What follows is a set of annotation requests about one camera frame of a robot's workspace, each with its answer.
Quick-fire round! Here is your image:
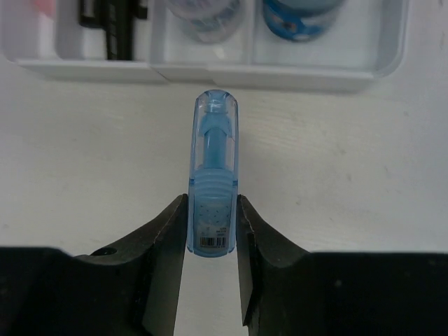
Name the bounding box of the clear paperclip jar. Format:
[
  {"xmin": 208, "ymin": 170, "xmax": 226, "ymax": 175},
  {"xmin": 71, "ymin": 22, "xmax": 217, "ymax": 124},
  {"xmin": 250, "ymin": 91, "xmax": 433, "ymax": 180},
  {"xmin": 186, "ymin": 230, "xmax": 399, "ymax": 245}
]
[{"xmin": 164, "ymin": 0, "xmax": 245, "ymax": 43}]

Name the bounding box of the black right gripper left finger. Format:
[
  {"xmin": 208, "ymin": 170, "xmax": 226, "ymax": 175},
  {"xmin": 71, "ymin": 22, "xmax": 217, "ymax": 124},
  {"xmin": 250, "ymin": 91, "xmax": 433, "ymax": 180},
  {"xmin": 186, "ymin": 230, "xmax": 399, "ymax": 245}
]
[{"xmin": 1, "ymin": 195, "xmax": 188, "ymax": 335}]

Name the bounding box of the pastel blue mini highlighter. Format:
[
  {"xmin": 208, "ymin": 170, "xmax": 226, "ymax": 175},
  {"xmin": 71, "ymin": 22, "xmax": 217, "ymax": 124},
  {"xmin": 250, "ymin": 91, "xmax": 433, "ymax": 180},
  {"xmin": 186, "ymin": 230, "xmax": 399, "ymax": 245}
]
[{"xmin": 187, "ymin": 90, "xmax": 239, "ymax": 258}]

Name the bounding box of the white compartment tray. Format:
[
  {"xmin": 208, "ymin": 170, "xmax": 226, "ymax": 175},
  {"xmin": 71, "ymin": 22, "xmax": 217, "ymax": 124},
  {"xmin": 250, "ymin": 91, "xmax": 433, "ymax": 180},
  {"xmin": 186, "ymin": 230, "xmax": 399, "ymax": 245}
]
[{"xmin": 1, "ymin": 1, "xmax": 409, "ymax": 92}]

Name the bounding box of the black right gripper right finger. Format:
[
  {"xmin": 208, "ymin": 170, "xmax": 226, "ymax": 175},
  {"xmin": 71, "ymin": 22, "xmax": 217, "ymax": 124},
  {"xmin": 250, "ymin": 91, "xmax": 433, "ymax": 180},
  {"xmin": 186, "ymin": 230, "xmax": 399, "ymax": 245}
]
[{"xmin": 236, "ymin": 196, "xmax": 447, "ymax": 335}]

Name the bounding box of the pink cap black highlighter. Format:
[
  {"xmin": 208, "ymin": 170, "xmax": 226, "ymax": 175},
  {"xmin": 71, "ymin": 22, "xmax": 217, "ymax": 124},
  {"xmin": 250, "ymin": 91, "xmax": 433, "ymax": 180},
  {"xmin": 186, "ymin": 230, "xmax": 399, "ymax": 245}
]
[{"xmin": 78, "ymin": 0, "xmax": 149, "ymax": 61}]

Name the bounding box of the pastel pink mini highlighter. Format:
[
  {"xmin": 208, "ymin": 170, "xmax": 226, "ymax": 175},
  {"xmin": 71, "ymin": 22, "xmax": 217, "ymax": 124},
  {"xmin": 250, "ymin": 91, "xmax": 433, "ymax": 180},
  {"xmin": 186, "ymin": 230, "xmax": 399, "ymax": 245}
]
[{"xmin": 31, "ymin": 0, "xmax": 55, "ymax": 18}]

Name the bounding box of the blue lidded tub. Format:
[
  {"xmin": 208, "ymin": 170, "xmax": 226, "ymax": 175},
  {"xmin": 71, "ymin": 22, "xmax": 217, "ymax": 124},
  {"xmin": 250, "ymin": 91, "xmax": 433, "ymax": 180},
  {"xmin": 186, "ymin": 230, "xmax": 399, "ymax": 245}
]
[{"xmin": 262, "ymin": 0, "xmax": 344, "ymax": 42}]

